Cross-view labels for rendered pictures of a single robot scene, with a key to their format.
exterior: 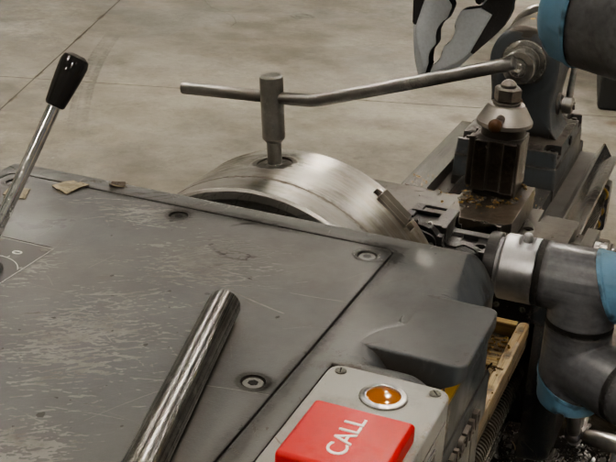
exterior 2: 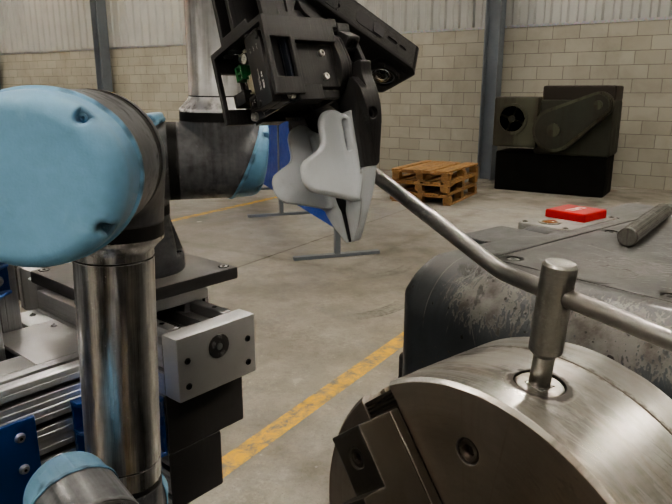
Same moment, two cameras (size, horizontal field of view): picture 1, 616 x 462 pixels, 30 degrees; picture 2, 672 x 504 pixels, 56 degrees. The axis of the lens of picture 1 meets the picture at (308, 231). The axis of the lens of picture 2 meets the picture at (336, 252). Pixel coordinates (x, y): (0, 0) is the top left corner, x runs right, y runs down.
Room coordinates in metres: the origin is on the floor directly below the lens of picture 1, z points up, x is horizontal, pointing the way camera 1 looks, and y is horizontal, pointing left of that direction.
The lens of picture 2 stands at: (1.44, 0.11, 1.43)
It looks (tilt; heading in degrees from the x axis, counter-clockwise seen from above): 14 degrees down; 209
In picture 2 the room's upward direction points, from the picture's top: straight up
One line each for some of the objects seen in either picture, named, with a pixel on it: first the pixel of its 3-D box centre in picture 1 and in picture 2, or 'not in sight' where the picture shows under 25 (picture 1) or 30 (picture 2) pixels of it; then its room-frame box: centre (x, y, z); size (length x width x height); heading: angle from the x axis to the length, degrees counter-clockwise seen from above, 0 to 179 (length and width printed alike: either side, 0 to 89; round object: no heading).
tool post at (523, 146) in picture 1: (496, 158); not in sight; (1.56, -0.26, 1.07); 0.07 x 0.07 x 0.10; 69
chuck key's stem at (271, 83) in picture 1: (273, 134); (546, 344); (1.04, 0.04, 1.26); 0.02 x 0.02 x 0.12
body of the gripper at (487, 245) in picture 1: (448, 251); not in sight; (1.21, -0.16, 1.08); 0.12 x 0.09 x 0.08; 69
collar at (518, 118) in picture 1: (505, 114); not in sight; (1.57, -0.27, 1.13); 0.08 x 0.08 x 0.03
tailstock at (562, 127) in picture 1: (526, 90); not in sight; (2.15, -0.41, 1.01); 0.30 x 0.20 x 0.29; 159
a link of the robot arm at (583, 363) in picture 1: (584, 368); not in sight; (1.13, -0.32, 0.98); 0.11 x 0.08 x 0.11; 35
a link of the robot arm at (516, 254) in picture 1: (516, 265); not in sight; (1.17, -0.24, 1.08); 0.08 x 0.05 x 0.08; 159
